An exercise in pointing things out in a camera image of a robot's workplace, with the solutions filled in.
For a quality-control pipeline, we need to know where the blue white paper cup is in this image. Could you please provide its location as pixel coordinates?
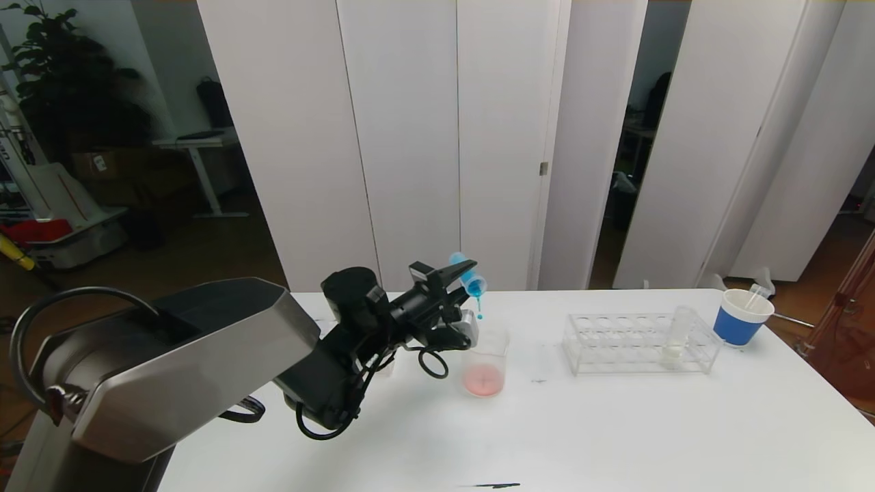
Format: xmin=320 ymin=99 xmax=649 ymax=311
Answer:
xmin=712 ymin=289 xmax=775 ymax=348

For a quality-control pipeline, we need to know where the brown frame stand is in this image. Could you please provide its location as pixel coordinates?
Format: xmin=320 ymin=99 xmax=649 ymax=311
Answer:
xmin=796 ymin=229 xmax=875 ymax=418

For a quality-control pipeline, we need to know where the dark green potted plant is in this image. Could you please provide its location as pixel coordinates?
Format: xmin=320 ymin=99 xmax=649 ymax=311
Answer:
xmin=0 ymin=0 xmax=154 ymax=165

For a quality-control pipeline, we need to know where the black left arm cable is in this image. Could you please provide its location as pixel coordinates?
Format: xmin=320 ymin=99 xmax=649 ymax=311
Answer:
xmin=294 ymin=342 xmax=452 ymax=441

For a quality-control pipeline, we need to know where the test tube with pale pigment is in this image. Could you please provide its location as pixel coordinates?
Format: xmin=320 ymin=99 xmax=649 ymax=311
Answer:
xmin=660 ymin=305 xmax=699 ymax=370

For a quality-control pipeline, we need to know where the thick black arm hose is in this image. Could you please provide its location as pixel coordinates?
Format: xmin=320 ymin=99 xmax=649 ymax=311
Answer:
xmin=10 ymin=287 xmax=161 ymax=411

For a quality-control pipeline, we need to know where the white standing desk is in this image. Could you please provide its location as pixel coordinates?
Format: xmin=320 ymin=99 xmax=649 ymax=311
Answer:
xmin=152 ymin=130 xmax=250 ymax=219

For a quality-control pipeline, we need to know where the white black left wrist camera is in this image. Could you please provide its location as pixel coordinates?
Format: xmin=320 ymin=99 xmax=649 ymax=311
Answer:
xmin=410 ymin=307 xmax=479 ymax=351

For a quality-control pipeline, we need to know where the white grey machine base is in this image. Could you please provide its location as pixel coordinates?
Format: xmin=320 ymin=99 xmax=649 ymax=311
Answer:
xmin=0 ymin=68 xmax=131 ymax=271

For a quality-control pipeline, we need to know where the clear glass beaker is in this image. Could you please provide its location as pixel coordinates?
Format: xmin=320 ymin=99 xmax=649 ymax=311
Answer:
xmin=461 ymin=321 xmax=511 ymax=399

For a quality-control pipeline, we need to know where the test tube with blue pigment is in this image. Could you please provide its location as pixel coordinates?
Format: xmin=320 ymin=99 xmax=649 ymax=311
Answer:
xmin=448 ymin=251 xmax=487 ymax=299

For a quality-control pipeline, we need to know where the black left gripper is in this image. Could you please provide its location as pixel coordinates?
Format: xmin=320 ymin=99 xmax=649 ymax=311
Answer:
xmin=390 ymin=258 xmax=478 ymax=324

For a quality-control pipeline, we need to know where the white partition foot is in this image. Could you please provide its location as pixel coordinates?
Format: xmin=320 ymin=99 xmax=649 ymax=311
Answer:
xmin=697 ymin=269 xmax=777 ymax=298

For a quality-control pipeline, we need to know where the black backpack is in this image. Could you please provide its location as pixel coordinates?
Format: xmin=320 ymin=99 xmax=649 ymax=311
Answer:
xmin=197 ymin=77 xmax=234 ymax=131

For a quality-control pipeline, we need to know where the yellow black tool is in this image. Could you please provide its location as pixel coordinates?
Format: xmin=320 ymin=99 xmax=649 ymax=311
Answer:
xmin=0 ymin=234 xmax=62 ymax=291

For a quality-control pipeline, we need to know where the brown cardboard box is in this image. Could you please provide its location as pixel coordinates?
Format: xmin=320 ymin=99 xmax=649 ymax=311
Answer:
xmin=72 ymin=150 xmax=137 ymax=206

